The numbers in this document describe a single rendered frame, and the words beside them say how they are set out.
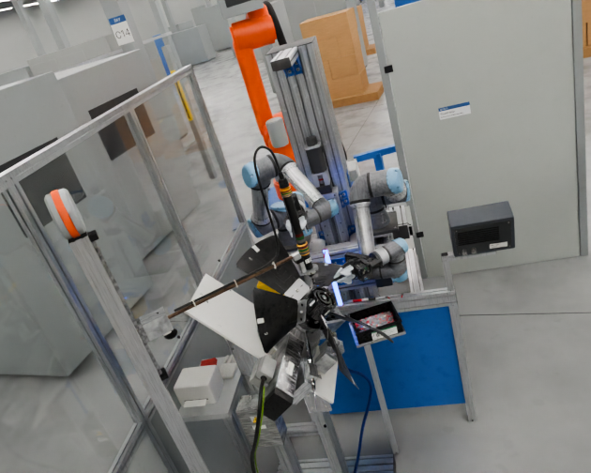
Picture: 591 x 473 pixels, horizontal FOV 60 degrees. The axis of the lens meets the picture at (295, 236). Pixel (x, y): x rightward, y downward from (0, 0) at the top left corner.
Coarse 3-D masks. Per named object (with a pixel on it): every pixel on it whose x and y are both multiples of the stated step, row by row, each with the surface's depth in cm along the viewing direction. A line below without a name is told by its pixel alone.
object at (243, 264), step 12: (264, 240) 213; (252, 252) 209; (264, 252) 209; (240, 264) 206; (252, 264) 207; (264, 264) 207; (288, 264) 208; (264, 276) 205; (276, 276) 206; (288, 276) 206; (276, 288) 205; (288, 288) 205
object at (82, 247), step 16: (80, 240) 162; (80, 256) 165; (96, 256) 166; (96, 272) 167; (96, 288) 169; (112, 288) 171; (112, 304) 173; (112, 320) 174; (128, 320) 177; (128, 336) 178; (128, 352) 180; (144, 352) 183; (144, 368) 185; (144, 384) 187; (160, 384) 189; (160, 400) 191; (160, 416) 193; (176, 416) 196; (176, 432) 199; (192, 448) 206; (192, 464) 206
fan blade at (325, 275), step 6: (318, 264) 234; (324, 264) 234; (330, 264) 233; (336, 264) 234; (318, 270) 228; (324, 270) 227; (330, 270) 226; (336, 270) 226; (306, 276) 226; (318, 276) 223; (324, 276) 221; (330, 276) 221; (306, 282) 221; (312, 282) 219; (318, 282) 217; (324, 282) 215; (330, 282) 215
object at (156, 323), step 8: (152, 312) 187; (160, 312) 185; (136, 320) 183; (144, 320) 183; (152, 320) 181; (160, 320) 182; (168, 320) 184; (144, 328) 181; (152, 328) 182; (160, 328) 183; (168, 328) 185; (144, 336) 183; (152, 336) 183
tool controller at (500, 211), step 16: (464, 208) 226; (480, 208) 223; (496, 208) 221; (448, 224) 230; (464, 224) 220; (480, 224) 219; (496, 224) 218; (512, 224) 217; (464, 240) 225; (480, 240) 224; (496, 240) 224; (512, 240) 223
